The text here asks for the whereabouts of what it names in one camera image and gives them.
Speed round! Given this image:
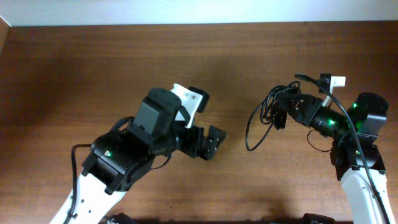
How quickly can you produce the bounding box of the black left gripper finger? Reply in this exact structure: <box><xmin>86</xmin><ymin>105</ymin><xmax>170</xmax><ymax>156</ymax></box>
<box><xmin>201</xmin><ymin>138</ymin><xmax>222</xmax><ymax>161</ymax></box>
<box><xmin>208</xmin><ymin>125</ymin><xmax>228</xmax><ymax>145</ymax></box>

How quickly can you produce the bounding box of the black right camera cable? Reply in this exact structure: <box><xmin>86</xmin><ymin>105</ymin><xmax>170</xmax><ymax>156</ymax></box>
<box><xmin>294</xmin><ymin>73</ymin><xmax>389</xmax><ymax>224</ymax></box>

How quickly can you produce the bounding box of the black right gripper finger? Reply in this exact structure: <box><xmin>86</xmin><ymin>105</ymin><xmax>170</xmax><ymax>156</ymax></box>
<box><xmin>277</xmin><ymin>99</ymin><xmax>299</xmax><ymax>119</ymax></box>
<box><xmin>279</xmin><ymin>93</ymin><xmax>316</xmax><ymax>105</ymax></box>

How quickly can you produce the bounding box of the black left camera cable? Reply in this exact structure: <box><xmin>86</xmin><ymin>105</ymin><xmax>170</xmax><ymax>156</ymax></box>
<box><xmin>63</xmin><ymin>143</ymin><xmax>94</xmax><ymax>224</ymax></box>

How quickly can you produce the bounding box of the black camera cable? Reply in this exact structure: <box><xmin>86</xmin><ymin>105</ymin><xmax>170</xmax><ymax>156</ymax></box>
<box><xmin>294</xmin><ymin>73</ymin><xmax>389</xmax><ymax>224</ymax></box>
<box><xmin>63</xmin><ymin>143</ymin><xmax>94</xmax><ymax>224</ymax></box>

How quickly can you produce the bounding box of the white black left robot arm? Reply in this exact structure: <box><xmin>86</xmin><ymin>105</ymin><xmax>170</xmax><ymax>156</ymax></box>
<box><xmin>52</xmin><ymin>84</ymin><xmax>228</xmax><ymax>223</ymax></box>

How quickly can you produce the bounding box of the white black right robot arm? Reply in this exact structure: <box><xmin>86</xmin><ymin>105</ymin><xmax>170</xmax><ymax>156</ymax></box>
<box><xmin>277</xmin><ymin>92</ymin><xmax>395</xmax><ymax>223</ymax></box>

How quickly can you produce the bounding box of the black cable bundle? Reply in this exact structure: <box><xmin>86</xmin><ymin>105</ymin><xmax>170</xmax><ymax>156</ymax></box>
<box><xmin>245</xmin><ymin>80</ymin><xmax>302</xmax><ymax>152</ymax></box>

